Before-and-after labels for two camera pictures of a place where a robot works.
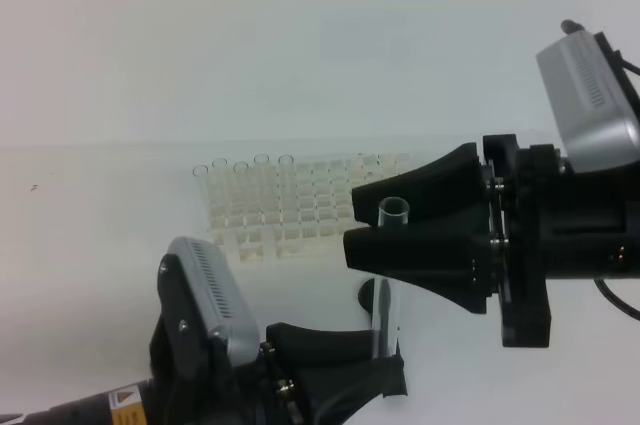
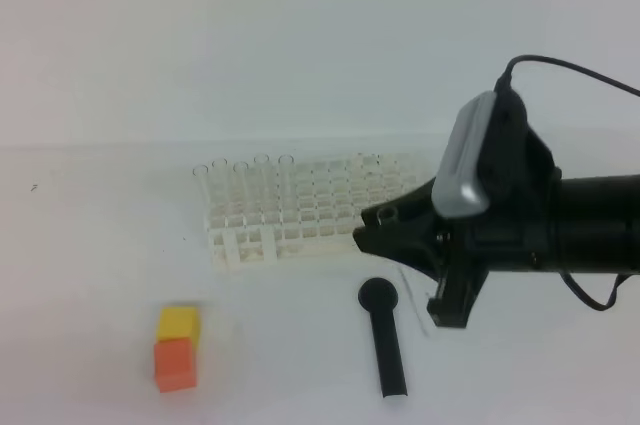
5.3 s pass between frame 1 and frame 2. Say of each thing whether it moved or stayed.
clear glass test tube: moved
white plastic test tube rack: stayed
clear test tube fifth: stayed
